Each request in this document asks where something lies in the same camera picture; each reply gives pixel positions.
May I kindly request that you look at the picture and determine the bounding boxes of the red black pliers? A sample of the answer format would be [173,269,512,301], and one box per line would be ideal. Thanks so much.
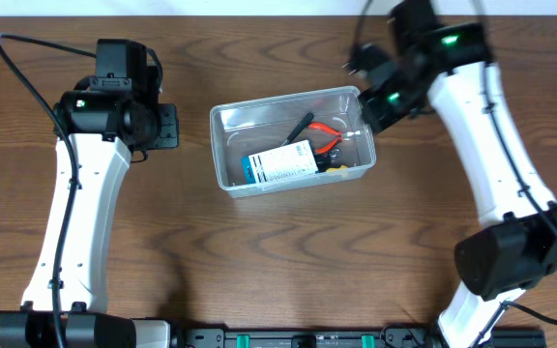
[308,122,362,155]

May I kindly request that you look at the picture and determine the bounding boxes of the stubby yellow black screwdriver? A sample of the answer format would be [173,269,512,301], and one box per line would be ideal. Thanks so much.
[317,163,348,173]

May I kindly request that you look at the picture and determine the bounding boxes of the black orange scraper tool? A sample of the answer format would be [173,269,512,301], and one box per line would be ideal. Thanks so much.
[281,112,314,146]

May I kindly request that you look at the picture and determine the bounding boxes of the clear plastic container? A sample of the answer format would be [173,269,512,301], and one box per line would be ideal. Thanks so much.
[210,86,376,198]

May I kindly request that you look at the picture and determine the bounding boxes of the white teal screwdriver box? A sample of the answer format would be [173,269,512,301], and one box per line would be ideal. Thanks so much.
[241,140,318,184]

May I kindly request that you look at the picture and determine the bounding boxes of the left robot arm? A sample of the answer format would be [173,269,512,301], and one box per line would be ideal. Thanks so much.
[0,39,183,347]

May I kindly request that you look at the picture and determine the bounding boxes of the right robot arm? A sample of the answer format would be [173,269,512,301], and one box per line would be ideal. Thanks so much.
[347,0,557,347]

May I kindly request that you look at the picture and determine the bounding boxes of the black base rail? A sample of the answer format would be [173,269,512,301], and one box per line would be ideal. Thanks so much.
[167,323,547,348]

